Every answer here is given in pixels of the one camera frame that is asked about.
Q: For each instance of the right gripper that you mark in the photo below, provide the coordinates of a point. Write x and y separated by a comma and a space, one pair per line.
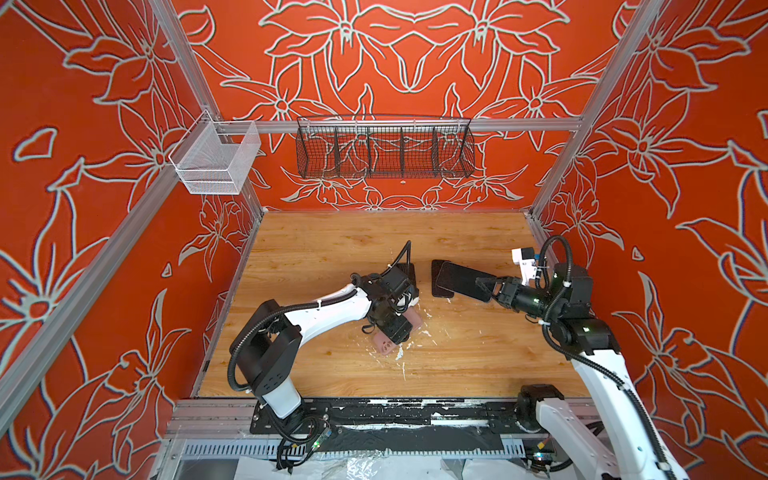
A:
511, 292

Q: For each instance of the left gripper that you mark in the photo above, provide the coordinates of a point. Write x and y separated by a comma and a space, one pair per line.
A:
398, 331

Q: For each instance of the pink phone case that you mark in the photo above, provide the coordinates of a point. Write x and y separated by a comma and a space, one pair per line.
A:
384, 346

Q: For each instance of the purple phone case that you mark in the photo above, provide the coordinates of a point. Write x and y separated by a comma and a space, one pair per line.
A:
466, 281

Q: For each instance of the black phone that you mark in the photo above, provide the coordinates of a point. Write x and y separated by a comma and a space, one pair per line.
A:
409, 270

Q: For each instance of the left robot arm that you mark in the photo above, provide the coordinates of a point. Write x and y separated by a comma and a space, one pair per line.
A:
263, 353

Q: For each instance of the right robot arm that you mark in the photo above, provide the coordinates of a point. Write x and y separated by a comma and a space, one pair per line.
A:
634, 448

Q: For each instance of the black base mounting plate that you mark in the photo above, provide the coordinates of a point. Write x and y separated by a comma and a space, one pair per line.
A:
497, 415

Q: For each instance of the clear plastic bin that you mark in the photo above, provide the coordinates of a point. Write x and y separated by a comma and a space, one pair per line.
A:
216, 157

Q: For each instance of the white cable duct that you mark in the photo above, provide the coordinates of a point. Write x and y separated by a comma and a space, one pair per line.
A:
266, 449

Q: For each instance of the black wire basket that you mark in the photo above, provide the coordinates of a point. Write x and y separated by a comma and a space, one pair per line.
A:
358, 147

